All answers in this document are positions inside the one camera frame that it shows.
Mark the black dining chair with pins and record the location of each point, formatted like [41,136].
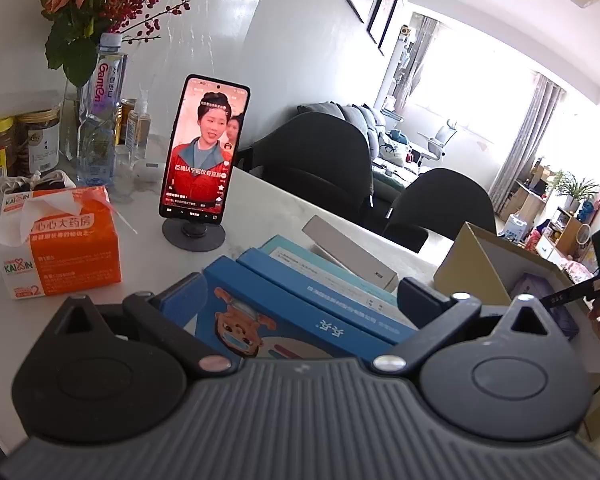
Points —
[319,158]
[439,201]

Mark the black dining chair left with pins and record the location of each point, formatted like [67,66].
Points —
[319,158]

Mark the long white box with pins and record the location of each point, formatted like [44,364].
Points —
[349,254]

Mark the dark lid jar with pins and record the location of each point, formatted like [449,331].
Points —
[38,141]

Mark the grey curtain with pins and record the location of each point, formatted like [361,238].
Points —
[545,98]

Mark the round black phone stand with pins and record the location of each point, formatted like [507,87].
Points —
[193,237]

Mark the grey sofa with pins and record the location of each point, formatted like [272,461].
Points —
[390,154]

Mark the clear water bottle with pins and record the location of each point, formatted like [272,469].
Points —
[97,132]

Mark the black dining chair right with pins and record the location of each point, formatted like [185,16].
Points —
[439,201]

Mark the cardboard storage box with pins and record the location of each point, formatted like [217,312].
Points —
[510,374]

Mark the orange tissue box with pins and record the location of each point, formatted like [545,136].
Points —
[56,238]

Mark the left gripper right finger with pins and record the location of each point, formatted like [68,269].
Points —
[438,318]

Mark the blue cartoon mask box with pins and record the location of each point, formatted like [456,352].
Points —
[246,316]

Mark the flower bouquet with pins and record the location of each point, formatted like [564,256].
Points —
[77,26]

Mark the blue medicine box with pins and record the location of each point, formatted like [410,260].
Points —
[352,305]

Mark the small spray bottle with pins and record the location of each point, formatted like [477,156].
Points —
[137,128]

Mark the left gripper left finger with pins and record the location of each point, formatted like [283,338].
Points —
[162,319]

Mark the potted green plant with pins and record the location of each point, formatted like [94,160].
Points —
[573,190]

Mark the smartphone showing video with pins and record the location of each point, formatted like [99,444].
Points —
[203,149]

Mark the white office chair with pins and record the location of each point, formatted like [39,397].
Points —
[437,143]

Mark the teal white medicine box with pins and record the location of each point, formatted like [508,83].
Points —
[322,271]

